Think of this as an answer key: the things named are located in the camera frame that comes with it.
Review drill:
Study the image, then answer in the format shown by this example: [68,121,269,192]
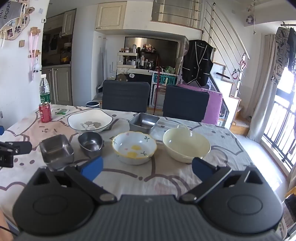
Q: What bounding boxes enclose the cream wall cabinet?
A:
[95,2,127,30]

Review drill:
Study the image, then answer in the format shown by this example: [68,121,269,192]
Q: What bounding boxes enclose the cartoon printed tablecloth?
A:
[0,103,287,241]

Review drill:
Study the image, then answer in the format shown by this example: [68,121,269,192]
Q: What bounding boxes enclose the white flower print plate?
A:
[67,108,114,133]

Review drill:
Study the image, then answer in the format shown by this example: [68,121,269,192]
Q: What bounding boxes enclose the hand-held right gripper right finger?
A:
[179,157,266,204]

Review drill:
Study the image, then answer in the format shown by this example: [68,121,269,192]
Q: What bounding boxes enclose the dark grey chair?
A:
[102,79,151,113]
[162,85,210,122]

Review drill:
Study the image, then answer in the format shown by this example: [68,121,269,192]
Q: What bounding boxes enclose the clear water bottle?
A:
[39,74,51,103]

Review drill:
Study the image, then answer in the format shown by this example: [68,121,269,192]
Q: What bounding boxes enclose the round steel bowl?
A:
[78,131,104,158]

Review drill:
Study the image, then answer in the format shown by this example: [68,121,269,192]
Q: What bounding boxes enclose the kitchen base cabinet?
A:
[42,66,73,106]

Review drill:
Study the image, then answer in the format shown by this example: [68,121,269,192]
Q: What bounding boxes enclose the stair railing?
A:
[201,0,251,93]

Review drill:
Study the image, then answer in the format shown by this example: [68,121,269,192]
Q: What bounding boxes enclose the hanging dark clothes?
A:
[270,27,296,86]

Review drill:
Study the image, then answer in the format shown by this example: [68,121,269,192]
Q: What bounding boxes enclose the red soda can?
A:
[38,102,53,123]

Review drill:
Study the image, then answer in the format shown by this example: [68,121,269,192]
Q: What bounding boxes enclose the white rack with bottles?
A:
[116,51,140,69]

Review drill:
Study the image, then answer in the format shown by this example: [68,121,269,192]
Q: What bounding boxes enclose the wooden staircase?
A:
[213,60,245,135]

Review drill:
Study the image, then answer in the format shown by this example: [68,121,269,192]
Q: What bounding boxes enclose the teal sign plate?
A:
[151,73,178,86]

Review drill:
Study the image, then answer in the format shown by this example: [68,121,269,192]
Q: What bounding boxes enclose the square steel bowl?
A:
[39,134,75,169]
[128,113,160,134]

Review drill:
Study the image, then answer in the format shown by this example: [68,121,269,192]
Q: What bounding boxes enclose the wall photo display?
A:
[0,0,35,41]

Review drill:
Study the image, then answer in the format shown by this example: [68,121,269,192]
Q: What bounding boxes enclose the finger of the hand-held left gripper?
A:
[0,141,33,155]

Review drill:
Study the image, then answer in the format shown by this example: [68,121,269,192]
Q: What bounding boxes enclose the beige curtain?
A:
[247,34,281,142]

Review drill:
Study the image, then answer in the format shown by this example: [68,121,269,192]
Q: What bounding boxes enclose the black balcony railing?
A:
[261,88,296,172]

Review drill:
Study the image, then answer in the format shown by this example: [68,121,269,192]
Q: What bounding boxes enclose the black vest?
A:
[181,39,214,86]

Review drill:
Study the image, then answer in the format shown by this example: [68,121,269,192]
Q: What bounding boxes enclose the cream bowl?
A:
[162,127,211,163]

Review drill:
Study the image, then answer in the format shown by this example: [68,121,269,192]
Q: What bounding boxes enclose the yellow rimmed floral bowl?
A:
[112,131,158,165]

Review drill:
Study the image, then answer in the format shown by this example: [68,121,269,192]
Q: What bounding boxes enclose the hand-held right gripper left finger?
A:
[28,156,117,205]

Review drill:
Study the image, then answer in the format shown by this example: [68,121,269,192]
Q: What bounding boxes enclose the purple cover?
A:
[177,83,223,126]

